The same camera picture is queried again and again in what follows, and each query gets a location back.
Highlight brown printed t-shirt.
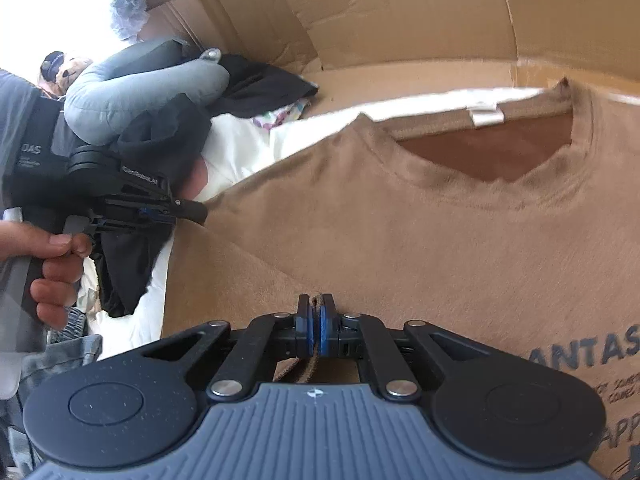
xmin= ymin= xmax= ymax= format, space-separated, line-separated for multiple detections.
xmin=162 ymin=77 xmax=640 ymax=480

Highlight grey neck pillow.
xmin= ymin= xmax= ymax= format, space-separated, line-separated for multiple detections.
xmin=64 ymin=47 xmax=231 ymax=146

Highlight grey patterned pants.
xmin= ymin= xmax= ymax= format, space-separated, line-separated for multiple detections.
xmin=0 ymin=305 xmax=103 ymax=461

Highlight cream bear print bed sheet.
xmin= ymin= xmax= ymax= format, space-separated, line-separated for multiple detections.
xmin=82 ymin=87 xmax=546 ymax=341

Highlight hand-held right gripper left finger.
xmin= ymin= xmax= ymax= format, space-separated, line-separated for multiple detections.
xmin=142 ymin=294 xmax=316 ymax=402

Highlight brown plush bear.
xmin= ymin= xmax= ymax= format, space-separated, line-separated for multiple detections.
xmin=37 ymin=51 xmax=96 ymax=98

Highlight floral cloth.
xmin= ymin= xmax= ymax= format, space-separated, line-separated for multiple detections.
xmin=252 ymin=99 xmax=311 ymax=131

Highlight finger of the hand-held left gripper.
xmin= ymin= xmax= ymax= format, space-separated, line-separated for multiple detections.
xmin=92 ymin=192 xmax=209 ymax=234

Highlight blue fluffy cloth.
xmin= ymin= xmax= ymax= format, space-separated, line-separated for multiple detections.
xmin=110 ymin=0 xmax=151 ymax=43

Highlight crumpled black garment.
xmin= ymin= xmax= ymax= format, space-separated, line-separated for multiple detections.
xmin=95 ymin=52 xmax=321 ymax=318

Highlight brown cardboard sheet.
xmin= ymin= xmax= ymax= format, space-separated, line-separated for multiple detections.
xmin=135 ymin=0 xmax=640 ymax=126

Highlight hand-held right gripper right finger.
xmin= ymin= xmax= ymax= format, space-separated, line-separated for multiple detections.
xmin=320 ymin=294 xmax=488 ymax=402

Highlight person's left hand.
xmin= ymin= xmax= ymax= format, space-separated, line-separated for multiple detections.
xmin=0 ymin=220 xmax=96 ymax=332

